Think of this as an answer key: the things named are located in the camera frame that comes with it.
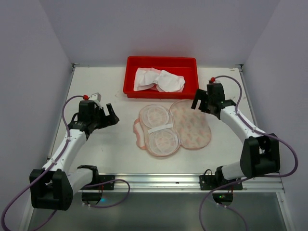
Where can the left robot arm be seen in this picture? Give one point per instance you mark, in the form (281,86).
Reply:
(52,186)

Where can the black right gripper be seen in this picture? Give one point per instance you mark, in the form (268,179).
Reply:
(205,103)

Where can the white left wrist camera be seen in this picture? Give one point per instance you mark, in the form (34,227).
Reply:
(96,97)

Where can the white bra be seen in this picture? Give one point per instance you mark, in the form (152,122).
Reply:
(166,81)

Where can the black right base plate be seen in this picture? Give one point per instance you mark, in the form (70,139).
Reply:
(210,180)

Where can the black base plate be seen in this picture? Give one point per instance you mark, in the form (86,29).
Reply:
(210,180)
(106,186)

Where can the pink bra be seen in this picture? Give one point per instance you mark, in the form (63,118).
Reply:
(152,87)

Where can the aluminium mounting rail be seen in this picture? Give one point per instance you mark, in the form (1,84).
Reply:
(189,183)

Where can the floral mesh laundry bag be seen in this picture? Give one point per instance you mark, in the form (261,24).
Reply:
(161,131)

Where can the red plastic tray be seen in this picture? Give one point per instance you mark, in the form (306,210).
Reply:
(180,66)

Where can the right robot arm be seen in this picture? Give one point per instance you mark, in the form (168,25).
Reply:
(260,154)

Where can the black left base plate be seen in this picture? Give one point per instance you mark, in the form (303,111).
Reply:
(106,186)

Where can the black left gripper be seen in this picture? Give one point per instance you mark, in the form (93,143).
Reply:
(104,118)

